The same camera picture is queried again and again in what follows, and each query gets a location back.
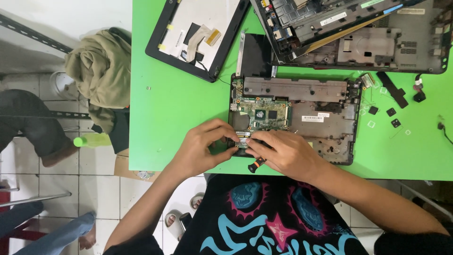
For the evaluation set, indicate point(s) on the large grey laptop bottom case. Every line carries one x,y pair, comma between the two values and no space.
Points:
389,46

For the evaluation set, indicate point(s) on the black bag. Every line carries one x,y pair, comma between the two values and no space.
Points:
118,131

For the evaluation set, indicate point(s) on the black laptop keyboard frame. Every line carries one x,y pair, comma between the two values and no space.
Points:
300,17

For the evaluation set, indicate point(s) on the person's left hand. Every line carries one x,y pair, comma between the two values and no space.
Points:
198,152

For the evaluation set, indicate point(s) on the chrome chair tube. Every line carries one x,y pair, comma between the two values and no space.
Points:
35,199

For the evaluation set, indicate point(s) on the red plastic stool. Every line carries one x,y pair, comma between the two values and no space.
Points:
14,237

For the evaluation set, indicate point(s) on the small open laptop base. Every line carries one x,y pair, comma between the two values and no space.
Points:
325,124

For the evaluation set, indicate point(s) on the green memory module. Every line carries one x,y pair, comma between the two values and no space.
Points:
242,142

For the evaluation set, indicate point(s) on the black framed laptop screen panel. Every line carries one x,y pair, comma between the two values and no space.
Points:
198,21

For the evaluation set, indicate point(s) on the long black plastic strip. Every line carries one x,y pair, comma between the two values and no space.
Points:
393,90

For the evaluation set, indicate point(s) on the green laptop motherboard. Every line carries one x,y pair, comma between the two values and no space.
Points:
265,113

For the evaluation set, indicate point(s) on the black perforated metal bar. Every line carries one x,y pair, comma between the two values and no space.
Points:
70,115
32,33

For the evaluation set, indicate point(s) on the person's black printed shirt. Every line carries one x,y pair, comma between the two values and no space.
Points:
265,219

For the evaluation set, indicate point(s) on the person's right hand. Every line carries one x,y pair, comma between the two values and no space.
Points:
290,155

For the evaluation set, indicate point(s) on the brown cardboard box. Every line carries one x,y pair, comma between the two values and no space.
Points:
122,166

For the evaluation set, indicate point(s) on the white sandal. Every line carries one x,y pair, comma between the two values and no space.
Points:
175,223
196,200

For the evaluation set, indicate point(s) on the black drive with silver bracket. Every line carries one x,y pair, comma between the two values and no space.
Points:
254,53

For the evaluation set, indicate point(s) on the olive green cloth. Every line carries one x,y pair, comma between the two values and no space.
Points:
102,70

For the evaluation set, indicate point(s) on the green plastic bottle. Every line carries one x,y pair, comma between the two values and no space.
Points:
93,140

